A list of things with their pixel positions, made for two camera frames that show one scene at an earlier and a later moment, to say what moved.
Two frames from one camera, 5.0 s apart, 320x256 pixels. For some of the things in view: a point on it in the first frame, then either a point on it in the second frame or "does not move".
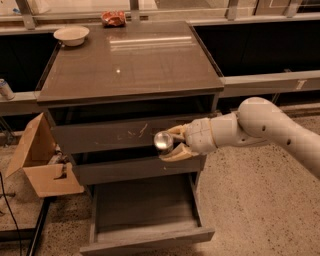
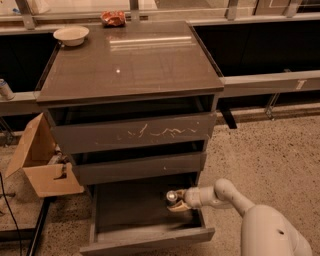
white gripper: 199,136 -> 192,197
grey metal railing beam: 270,83 does not move
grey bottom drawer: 144,213 does not move
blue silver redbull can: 164,142 -> 171,197
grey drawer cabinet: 111,95 does not move
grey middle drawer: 90,172 does not move
